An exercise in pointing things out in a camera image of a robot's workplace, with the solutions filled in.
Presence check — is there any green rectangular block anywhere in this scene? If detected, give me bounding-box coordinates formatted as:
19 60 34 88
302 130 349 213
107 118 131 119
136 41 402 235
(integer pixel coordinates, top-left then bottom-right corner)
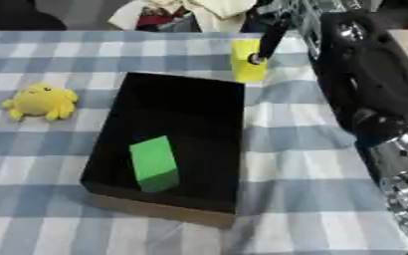
127 134 182 193

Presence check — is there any black open box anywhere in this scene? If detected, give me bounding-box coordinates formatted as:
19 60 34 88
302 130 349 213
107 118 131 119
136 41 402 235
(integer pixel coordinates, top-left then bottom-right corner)
79 71 248 230

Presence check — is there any yellow rectangular block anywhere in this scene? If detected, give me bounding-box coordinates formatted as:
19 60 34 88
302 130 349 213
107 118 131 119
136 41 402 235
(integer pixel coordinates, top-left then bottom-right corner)
230 38 271 84

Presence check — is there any person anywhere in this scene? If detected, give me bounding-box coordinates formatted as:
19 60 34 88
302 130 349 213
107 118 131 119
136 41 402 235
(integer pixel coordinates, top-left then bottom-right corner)
106 0 260 34

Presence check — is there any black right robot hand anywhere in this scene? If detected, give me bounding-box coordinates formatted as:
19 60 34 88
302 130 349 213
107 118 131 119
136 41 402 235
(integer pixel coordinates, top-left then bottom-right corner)
246 0 408 147

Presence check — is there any yellow soft toy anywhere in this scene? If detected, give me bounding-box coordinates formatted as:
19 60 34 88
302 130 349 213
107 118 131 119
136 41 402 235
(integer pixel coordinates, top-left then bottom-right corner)
0 82 81 122

